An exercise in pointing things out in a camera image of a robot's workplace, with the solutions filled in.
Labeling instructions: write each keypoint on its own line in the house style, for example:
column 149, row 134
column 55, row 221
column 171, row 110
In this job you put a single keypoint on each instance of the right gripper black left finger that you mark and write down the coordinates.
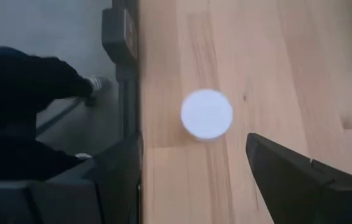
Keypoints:
column 69, row 199

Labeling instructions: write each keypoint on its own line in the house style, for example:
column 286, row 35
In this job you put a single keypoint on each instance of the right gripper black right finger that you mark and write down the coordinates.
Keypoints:
column 303, row 189

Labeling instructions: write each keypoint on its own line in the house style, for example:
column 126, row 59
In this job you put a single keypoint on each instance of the amber pill bottle white cap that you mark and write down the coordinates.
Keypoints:
column 207, row 114

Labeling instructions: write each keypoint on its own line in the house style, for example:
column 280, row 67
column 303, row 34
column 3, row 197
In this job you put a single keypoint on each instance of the person's shoe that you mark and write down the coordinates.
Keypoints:
column 83, row 155

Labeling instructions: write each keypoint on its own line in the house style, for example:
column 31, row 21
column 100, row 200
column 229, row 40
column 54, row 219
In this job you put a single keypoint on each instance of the grey chair base leg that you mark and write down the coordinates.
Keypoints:
column 57, row 117

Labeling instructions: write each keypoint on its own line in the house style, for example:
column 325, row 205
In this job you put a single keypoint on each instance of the person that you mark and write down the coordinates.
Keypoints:
column 7, row 99

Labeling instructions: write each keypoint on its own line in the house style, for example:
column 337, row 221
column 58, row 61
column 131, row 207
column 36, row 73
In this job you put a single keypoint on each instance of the black table frame post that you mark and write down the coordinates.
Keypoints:
column 119, row 37

